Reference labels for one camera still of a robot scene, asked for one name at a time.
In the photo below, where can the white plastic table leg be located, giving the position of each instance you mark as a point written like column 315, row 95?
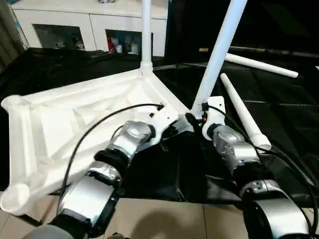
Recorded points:
column 219, row 50
column 241, row 112
column 264, row 64
column 146, row 30

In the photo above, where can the white plastic table top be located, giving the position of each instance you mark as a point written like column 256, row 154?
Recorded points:
column 50, row 124

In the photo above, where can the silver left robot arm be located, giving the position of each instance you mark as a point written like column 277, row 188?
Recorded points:
column 124, row 142

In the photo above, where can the small tan tag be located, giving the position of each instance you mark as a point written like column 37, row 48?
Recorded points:
column 204, row 50

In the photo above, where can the black mat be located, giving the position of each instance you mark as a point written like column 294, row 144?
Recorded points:
column 289, row 124

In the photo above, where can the white glass-door cabinet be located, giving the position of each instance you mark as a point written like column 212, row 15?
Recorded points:
column 75, row 17

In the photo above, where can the grey curtain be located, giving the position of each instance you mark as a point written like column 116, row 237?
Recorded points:
column 7, row 35

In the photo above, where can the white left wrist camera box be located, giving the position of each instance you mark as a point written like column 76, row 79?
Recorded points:
column 163, row 119

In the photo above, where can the black metal rail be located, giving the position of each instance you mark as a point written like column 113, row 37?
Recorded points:
column 279, row 51

